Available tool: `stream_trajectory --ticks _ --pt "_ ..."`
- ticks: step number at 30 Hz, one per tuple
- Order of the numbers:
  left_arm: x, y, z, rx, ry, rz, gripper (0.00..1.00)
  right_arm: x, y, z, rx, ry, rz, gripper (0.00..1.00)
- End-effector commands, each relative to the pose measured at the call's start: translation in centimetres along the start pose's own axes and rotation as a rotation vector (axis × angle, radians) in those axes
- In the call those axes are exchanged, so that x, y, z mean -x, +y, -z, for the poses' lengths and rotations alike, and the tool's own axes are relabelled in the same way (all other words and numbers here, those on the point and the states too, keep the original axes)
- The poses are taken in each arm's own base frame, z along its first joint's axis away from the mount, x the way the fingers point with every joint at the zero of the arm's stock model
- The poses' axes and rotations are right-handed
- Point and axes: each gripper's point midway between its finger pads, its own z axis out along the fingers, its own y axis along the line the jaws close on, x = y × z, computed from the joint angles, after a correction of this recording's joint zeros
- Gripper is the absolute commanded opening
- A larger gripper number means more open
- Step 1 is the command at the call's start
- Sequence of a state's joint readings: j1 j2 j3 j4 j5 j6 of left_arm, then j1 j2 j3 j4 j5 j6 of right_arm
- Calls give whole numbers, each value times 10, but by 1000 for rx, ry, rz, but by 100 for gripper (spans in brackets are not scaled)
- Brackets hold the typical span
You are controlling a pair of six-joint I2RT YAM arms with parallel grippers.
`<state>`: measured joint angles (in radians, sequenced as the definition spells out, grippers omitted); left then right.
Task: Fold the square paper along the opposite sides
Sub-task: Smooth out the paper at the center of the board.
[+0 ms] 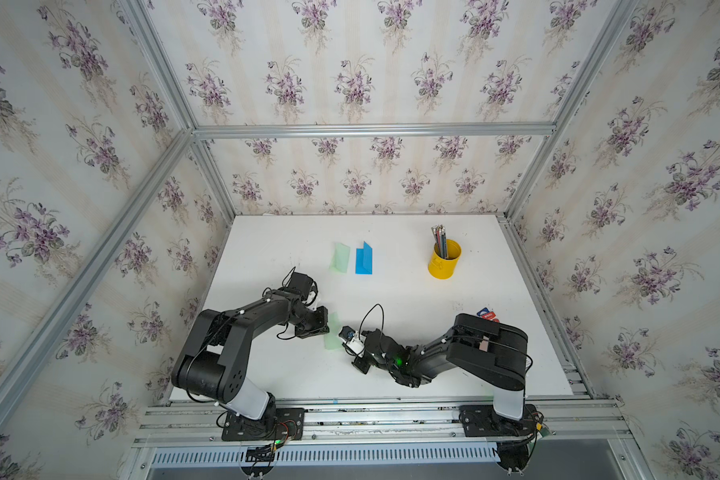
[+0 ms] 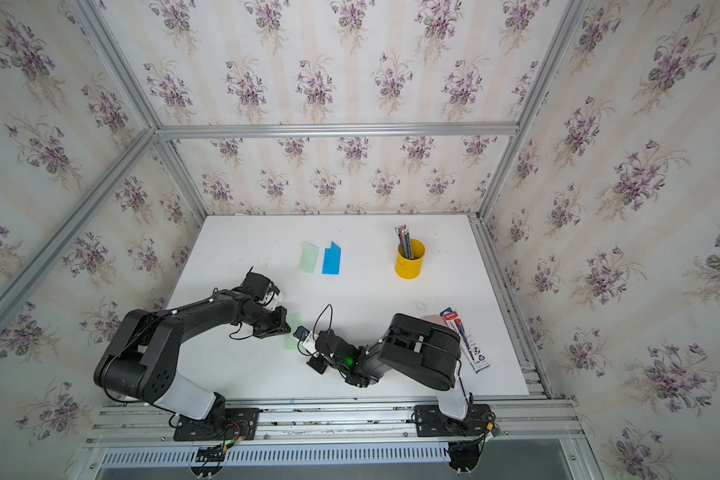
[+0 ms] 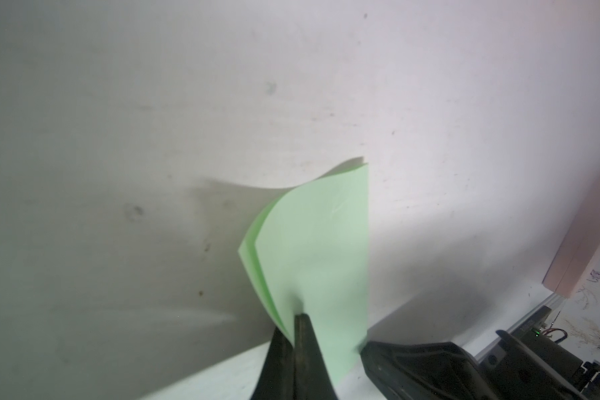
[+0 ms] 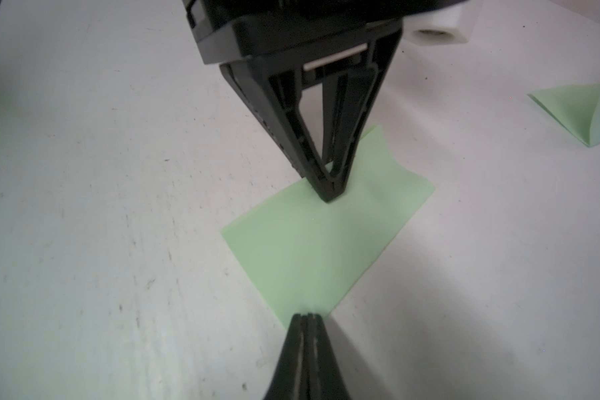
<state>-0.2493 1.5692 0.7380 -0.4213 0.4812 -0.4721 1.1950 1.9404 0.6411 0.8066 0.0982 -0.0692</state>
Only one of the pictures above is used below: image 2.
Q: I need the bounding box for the blue square paper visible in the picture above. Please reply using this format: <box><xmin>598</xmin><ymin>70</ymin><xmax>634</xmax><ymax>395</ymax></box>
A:
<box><xmin>321</xmin><ymin>242</ymin><xmax>342</xmax><ymax>275</ymax></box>

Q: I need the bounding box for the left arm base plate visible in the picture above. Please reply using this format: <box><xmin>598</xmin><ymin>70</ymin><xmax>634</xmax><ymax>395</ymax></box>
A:
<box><xmin>173</xmin><ymin>408</ymin><xmax>261</xmax><ymax>442</ymax></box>

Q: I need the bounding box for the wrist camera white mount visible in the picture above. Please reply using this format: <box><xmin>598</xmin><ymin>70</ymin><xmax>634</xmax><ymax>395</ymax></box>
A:
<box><xmin>261</xmin><ymin>287</ymin><xmax>282</xmax><ymax>311</ymax></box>
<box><xmin>293</xmin><ymin>326</ymin><xmax>317</xmax><ymax>357</ymax></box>

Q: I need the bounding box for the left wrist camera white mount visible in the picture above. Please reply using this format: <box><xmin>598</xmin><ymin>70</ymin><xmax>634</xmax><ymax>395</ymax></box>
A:
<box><xmin>261</xmin><ymin>287</ymin><xmax>282</xmax><ymax>311</ymax></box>

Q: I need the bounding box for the green paper sheet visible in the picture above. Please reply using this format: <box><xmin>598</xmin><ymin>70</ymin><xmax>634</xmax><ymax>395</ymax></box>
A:
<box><xmin>298</xmin><ymin>242</ymin><xmax>320</xmax><ymax>274</ymax></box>
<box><xmin>284</xmin><ymin>313</ymin><xmax>303</xmax><ymax>351</ymax></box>

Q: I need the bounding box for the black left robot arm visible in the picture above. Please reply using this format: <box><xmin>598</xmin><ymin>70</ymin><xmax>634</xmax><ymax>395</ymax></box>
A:
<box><xmin>93</xmin><ymin>271</ymin><xmax>290</xmax><ymax>421</ymax></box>

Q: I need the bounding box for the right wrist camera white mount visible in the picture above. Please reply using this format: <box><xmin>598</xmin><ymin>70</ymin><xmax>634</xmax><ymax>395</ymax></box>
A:
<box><xmin>293</xmin><ymin>326</ymin><xmax>317</xmax><ymax>357</ymax></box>

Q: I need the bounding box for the pen package box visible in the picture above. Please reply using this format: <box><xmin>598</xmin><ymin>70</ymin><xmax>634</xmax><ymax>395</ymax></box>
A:
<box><xmin>439</xmin><ymin>307</ymin><xmax>490</xmax><ymax>373</ymax></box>

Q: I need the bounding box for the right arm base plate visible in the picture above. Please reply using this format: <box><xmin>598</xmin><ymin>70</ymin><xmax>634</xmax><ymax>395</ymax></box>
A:
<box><xmin>412</xmin><ymin>404</ymin><xmax>498</xmax><ymax>438</ymax></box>

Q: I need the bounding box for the yellow metal pencil bucket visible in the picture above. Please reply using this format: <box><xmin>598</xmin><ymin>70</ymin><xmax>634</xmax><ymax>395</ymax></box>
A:
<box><xmin>395</xmin><ymin>239</ymin><xmax>426</xmax><ymax>280</ymax></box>

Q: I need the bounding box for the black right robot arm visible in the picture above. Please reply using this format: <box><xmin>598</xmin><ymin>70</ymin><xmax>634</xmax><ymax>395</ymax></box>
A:
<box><xmin>293</xmin><ymin>313</ymin><xmax>470</xmax><ymax>422</ymax></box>

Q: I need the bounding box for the aluminium rail frame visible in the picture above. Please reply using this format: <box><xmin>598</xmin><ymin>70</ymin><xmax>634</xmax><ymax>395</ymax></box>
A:
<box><xmin>70</xmin><ymin>368</ymin><xmax>603</xmax><ymax>479</ymax></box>

